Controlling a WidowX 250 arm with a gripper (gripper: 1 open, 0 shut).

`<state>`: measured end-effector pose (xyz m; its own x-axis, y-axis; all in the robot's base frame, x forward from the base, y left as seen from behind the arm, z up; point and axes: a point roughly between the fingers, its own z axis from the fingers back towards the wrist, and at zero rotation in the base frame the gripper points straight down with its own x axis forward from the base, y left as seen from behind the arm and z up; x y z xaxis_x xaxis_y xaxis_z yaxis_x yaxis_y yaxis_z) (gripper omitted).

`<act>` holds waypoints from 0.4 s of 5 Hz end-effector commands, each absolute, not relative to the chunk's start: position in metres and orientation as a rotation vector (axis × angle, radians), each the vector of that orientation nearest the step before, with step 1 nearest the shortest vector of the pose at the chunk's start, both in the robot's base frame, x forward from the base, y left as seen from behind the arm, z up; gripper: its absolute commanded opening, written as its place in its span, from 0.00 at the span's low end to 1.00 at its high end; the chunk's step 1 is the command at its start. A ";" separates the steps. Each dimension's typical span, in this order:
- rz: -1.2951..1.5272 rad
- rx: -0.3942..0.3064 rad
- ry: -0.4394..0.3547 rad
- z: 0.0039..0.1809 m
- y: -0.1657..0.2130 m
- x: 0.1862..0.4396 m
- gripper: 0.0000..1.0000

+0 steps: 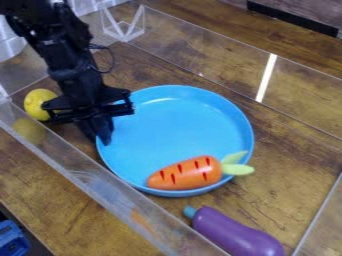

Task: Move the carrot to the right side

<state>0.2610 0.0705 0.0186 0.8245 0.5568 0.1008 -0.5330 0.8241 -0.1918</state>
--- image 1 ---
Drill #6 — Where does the dark bar top right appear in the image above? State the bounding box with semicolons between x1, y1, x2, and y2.
248;0;340;38

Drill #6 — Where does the clear acrylic enclosure wall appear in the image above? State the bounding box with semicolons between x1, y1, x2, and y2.
0;0;342;256

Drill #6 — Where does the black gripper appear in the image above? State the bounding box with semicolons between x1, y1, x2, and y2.
42;63;134;145

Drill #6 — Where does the orange toy carrot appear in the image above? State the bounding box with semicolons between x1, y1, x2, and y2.
147;151;256;191

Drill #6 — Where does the blue object at corner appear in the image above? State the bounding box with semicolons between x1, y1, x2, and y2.
0;220;31;256

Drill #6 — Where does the yellow toy lemon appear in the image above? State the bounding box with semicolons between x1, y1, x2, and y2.
24;88;58;121

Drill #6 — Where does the blue round plate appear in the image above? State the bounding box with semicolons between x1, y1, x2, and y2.
97;85;256;197

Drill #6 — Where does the purple toy eggplant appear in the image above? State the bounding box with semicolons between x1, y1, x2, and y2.
183;206;285;256

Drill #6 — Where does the black cable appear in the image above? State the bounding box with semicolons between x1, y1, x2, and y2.
87;43;117;74

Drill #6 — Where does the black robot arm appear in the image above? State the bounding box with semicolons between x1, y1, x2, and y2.
0;0;134;144

